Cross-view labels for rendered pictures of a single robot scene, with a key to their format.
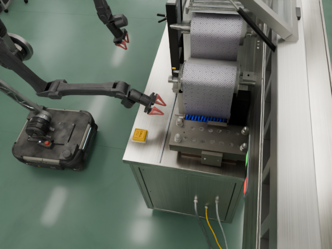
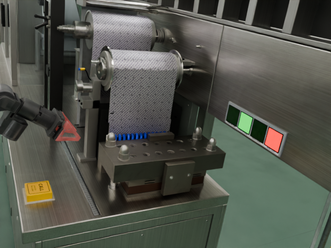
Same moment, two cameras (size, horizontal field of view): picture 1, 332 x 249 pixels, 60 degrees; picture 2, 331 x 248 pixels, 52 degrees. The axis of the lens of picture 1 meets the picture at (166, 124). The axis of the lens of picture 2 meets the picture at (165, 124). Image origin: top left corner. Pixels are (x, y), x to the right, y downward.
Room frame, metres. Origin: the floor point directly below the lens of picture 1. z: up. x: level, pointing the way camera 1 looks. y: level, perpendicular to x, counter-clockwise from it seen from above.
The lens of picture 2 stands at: (0.05, 0.56, 1.51)
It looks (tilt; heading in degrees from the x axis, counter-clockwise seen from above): 21 degrees down; 312
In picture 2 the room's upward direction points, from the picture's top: 8 degrees clockwise
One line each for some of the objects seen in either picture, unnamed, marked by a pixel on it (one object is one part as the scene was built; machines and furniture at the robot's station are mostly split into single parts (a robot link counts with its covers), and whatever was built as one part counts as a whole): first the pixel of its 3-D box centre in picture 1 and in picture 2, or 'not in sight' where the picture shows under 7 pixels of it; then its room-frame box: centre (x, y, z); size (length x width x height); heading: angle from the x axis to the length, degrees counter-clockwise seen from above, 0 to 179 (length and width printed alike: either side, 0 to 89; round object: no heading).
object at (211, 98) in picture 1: (207, 98); (143, 96); (0.86, -0.21, 1.17); 0.23 x 0.01 x 0.18; 71
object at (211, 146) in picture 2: (244, 145); (212, 143); (0.64, -0.35, 1.05); 0.04 x 0.04 x 0.04
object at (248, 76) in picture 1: (249, 76); (184, 61); (0.86, -0.40, 1.28); 0.06 x 0.05 x 0.02; 71
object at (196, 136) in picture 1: (211, 139); (162, 155); (0.73, -0.21, 1.00); 0.40 x 0.16 x 0.06; 71
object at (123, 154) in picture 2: (178, 137); (124, 151); (0.74, -0.05, 1.05); 0.04 x 0.04 x 0.04
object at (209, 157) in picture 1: (211, 159); (178, 177); (0.64, -0.20, 0.96); 0.10 x 0.03 x 0.11; 71
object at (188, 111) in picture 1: (207, 115); (140, 132); (0.86, -0.22, 1.03); 0.23 x 0.01 x 0.09; 71
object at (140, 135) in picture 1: (140, 135); (38, 191); (0.88, 0.15, 0.91); 0.07 x 0.07 x 0.02; 71
